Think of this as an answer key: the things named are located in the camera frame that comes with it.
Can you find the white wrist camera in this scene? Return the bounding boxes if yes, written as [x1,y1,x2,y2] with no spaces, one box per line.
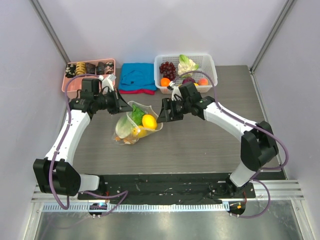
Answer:
[167,81,183,101]
[98,73,116,93]

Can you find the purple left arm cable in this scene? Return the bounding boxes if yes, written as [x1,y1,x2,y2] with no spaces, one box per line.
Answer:
[48,74,105,211]

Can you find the red grape bunch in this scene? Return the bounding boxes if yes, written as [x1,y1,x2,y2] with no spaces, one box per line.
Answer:
[159,61,176,81]

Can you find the clear zip top bag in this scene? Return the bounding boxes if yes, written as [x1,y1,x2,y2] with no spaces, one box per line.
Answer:
[113,101,163,145]

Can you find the yellow striped roll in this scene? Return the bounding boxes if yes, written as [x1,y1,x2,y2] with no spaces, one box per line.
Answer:
[75,61,86,76]

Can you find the dark brown roll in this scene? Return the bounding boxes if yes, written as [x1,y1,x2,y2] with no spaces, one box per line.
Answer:
[85,62,96,75]

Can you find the pink divided storage box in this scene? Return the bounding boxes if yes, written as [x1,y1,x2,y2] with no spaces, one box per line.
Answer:
[61,58,116,99]

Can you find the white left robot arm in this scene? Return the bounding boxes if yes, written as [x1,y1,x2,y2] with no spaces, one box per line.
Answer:
[33,74,133,200]

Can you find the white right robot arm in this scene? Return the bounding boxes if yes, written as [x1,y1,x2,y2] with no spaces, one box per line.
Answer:
[157,82,279,198]

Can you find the pink floral roll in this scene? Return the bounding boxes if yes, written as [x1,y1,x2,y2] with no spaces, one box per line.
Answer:
[105,61,115,75]

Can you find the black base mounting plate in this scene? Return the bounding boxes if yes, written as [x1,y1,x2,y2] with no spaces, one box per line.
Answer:
[77,172,257,206]

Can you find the white plastic basket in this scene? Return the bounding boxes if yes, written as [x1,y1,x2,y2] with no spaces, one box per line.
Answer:
[153,53,218,94]

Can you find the black roll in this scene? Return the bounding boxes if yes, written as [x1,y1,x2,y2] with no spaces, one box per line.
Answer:
[96,61,106,75]

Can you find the magenta folded cloth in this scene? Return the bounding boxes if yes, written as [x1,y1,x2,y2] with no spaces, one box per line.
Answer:
[118,89,156,96]

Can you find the green lettuce leaf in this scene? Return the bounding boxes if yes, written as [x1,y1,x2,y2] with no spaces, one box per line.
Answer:
[114,101,147,139]

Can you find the peach fruit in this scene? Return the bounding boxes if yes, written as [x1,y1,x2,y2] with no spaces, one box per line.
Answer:
[197,78,209,86]

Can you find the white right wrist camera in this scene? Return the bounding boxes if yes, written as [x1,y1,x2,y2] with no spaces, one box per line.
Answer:
[167,81,183,101]

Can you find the yellow mango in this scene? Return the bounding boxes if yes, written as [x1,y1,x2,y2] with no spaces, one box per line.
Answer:
[131,125,148,139]

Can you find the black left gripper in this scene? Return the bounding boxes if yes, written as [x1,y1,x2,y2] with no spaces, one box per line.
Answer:
[94,87,133,115]

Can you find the purple red onion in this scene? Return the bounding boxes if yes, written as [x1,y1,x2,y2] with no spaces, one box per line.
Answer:
[182,77,196,84]

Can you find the dark floral sushi roll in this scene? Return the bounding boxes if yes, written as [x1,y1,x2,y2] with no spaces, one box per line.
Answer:
[64,63,76,78]

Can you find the blue folded cloth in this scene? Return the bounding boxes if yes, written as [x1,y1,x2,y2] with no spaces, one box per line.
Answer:
[118,63,157,91]

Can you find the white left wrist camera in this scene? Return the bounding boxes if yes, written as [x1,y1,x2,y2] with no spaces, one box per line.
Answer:
[98,73,116,93]

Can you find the orange fruit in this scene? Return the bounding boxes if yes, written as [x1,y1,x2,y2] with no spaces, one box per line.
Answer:
[160,77,171,87]

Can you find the white slotted cable duct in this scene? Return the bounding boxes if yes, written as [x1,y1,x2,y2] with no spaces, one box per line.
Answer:
[42,201,230,213]

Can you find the yellow lemon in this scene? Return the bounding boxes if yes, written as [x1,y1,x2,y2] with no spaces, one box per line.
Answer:
[142,114,158,130]

